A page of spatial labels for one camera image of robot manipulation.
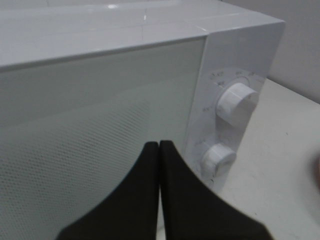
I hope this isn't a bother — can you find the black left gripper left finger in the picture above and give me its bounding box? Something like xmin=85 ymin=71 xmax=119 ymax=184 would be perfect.
xmin=57 ymin=141 xmax=159 ymax=240

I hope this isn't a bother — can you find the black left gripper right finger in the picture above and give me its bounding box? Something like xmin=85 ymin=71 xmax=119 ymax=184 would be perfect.
xmin=159 ymin=140 xmax=273 ymax=240

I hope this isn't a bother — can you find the white microwave knob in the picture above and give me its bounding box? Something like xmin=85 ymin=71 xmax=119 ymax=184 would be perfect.
xmin=200 ymin=143 xmax=237 ymax=178
xmin=216 ymin=82 xmax=259 ymax=128

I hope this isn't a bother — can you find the white glass microwave door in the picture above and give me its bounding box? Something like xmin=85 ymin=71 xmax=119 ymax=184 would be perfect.
xmin=0 ymin=37 xmax=205 ymax=240

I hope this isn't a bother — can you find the white microwave oven body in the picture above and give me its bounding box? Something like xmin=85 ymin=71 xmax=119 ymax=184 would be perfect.
xmin=0 ymin=0 xmax=286 ymax=192

